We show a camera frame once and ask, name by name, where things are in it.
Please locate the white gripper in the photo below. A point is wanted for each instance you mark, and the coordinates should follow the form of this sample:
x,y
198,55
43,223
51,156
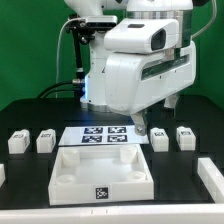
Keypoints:
x,y
134,82

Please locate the white square tabletop part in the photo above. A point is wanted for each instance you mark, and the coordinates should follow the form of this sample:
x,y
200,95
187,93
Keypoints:
x,y
98,174

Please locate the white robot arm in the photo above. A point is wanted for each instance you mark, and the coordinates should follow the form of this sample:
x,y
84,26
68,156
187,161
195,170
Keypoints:
x,y
180,10

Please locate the white sheet with fiducial tags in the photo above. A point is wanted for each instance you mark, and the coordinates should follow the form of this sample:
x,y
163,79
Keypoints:
x,y
96,135

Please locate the white right fence block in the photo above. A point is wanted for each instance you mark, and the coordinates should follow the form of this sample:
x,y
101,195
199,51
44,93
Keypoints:
x,y
212,178

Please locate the white fence block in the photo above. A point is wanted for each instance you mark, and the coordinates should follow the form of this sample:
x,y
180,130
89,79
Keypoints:
x,y
212,178
2,174

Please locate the white left fence block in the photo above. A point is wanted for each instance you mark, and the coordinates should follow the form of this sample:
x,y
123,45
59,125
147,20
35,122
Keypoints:
x,y
2,174

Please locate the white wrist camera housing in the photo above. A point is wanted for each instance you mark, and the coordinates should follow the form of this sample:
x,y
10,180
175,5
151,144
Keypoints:
x,y
142,36

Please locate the white front fence rail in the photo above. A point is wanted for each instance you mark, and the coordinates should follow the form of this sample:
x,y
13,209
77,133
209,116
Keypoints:
x,y
146,214

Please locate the black camera on pole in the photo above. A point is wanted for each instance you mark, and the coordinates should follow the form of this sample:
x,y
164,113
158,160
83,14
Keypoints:
x,y
91,31

